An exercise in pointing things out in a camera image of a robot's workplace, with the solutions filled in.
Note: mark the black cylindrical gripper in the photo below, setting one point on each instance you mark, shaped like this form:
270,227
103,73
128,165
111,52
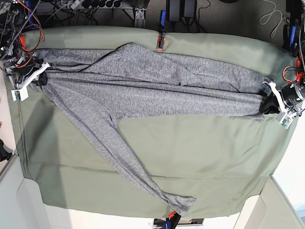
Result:
20,74
291,94

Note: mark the grey heathered T-shirt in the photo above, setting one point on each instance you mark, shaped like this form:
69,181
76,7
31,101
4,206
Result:
178,127

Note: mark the right orange black clamp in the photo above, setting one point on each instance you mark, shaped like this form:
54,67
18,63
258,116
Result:
299,74

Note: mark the green table cloth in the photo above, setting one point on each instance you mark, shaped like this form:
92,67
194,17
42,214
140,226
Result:
72,174

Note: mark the white power strip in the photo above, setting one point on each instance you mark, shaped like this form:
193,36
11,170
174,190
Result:
70,4

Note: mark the black power adapter right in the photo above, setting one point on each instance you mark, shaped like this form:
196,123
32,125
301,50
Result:
189,8

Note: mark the black power adapter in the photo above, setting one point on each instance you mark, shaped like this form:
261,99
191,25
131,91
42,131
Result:
173,10
189,8

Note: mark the black power adapter left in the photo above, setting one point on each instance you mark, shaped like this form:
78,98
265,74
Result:
173,10

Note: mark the bottom orange black clamp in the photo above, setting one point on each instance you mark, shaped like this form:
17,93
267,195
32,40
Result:
171,221

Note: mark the robot arm with orange wires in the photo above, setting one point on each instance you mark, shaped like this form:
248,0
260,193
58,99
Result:
298,52
17,17

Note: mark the blue clamp handle right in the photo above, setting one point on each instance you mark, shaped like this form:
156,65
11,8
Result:
289,37

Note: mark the blue clamp handle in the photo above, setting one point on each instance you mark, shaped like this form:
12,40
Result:
289,37
161,27

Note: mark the aluminium frame bracket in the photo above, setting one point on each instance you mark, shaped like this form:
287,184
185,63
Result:
139,18

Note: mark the blue clamp handle centre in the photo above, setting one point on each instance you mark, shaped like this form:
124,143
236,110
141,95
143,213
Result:
161,27

